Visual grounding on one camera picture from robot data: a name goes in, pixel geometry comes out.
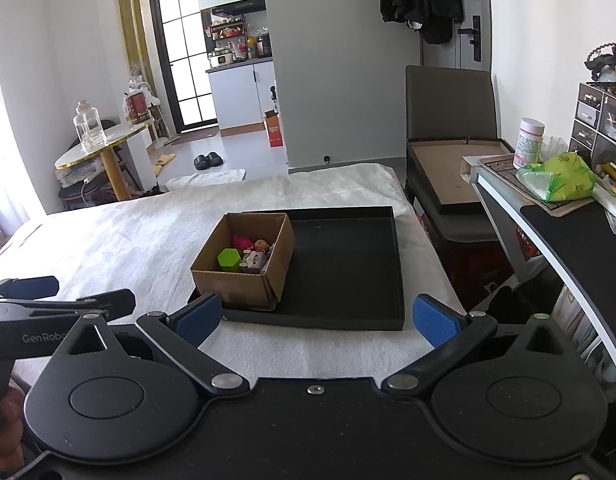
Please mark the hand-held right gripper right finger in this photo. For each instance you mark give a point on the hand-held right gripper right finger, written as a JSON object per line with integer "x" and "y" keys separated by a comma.
{"x": 434, "y": 321}

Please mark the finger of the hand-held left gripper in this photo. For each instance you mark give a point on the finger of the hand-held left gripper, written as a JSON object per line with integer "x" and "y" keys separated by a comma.
{"x": 30, "y": 287}
{"x": 62, "y": 307}

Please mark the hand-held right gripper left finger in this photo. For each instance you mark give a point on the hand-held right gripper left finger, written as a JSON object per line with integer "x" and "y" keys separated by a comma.
{"x": 197, "y": 319}

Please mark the brown cardboard box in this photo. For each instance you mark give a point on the brown cardboard box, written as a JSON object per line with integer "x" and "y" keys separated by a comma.
{"x": 227, "y": 287}

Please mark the green hexagonal box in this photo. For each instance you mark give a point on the green hexagonal box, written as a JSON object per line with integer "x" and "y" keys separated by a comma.
{"x": 229, "y": 260}

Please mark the blue-grey cube rabbit toy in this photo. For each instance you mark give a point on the blue-grey cube rabbit toy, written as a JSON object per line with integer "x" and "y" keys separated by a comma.
{"x": 253, "y": 261}

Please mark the pink dinosaur figure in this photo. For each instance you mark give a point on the pink dinosaur figure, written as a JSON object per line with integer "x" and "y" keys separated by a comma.
{"x": 241, "y": 242}

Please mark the small doll red dress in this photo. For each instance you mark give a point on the small doll red dress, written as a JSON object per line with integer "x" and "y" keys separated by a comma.
{"x": 261, "y": 246}

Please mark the black shallow tray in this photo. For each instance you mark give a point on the black shallow tray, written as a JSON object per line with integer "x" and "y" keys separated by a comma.
{"x": 348, "y": 270}

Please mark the person's left hand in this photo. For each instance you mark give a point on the person's left hand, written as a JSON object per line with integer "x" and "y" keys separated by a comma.
{"x": 10, "y": 435}

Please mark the red plastic basket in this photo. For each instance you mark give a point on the red plastic basket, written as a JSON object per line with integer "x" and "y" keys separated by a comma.
{"x": 525, "y": 242}

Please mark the white floor towel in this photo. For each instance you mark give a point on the white floor towel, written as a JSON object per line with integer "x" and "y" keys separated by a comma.
{"x": 205, "y": 180}

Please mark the black framed brown board tray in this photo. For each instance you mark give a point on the black framed brown board tray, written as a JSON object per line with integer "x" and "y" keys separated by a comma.
{"x": 453, "y": 175}

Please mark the white printed bag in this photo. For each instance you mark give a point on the white printed bag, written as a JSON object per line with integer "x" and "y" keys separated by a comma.
{"x": 583, "y": 330}

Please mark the black slipper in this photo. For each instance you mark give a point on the black slipper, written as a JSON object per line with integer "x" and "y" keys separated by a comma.
{"x": 201, "y": 162}
{"x": 215, "y": 159}

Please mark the brown patterned desk mat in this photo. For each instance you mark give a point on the brown patterned desk mat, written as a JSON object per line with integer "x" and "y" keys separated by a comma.
{"x": 498, "y": 170}

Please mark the round gold-edged side table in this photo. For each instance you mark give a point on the round gold-edged side table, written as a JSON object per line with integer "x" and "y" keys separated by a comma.
{"x": 112, "y": 145}

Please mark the clear glass bottle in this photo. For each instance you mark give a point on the clear glass bottle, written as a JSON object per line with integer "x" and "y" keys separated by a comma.
{"x": 89, "y": 130}

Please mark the white framed black desk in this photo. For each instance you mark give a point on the white framed black desk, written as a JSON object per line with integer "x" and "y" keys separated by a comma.
{"x": 583, "y": 240}

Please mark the green plastic bag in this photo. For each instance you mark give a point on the green plastic bag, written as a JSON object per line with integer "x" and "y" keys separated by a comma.
{"x": 560, "y": 177}

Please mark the white jar pink lid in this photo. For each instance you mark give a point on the white jar pink lid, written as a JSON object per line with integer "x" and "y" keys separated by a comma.
{"x": 528, "y": 145}

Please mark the orange carton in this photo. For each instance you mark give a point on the orange carton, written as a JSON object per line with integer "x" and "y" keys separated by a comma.
{"x": 274, "y": 132}

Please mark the red tin can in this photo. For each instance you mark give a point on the red tin can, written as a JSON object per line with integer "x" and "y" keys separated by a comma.
{"x": 136, "y": 109}

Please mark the white power strip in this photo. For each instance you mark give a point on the white power strip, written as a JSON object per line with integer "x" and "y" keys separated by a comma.
{"x": 610, "y": 202}

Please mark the dark grey chair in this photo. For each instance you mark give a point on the dark grey chair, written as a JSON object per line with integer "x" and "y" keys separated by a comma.
{"x": 448, "y": 100}

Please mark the white kitchen cabinet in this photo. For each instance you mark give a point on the white kitchen cabinet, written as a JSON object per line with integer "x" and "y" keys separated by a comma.
{"x": 237, "y": 95}

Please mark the colourful small desk toys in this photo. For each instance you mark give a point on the colourful small desk toys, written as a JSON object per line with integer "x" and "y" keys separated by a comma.
{"x": 613, "y": 175}

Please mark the black spray bottle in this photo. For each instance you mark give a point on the black spray bottle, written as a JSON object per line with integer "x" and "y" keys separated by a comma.
{"x": 273, "y": 100}

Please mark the grey drawer organizer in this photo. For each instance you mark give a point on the grey drawer organizer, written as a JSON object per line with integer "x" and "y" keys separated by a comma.
{"x": 588, "y": 120}

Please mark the black framed glass door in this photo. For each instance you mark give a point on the black framed glass door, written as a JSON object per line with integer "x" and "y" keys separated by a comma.
{"x": 185, "y": 60}

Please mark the white rice cooker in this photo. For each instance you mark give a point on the white rice cooker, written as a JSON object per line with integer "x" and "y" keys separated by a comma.
{"x": 220, "y": 60}

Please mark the yellow curtain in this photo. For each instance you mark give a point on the yellow curtain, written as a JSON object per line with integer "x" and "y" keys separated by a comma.
{"x": 135, "y": 35}

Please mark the kitchen spice rack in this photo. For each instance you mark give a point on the kitchen spice rack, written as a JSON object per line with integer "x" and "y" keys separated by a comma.
{"x": 225, "y": 29}

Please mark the black beaded bag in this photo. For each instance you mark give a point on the black beaded bag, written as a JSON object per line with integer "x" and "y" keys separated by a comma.
{"x": 603, "y": 62}

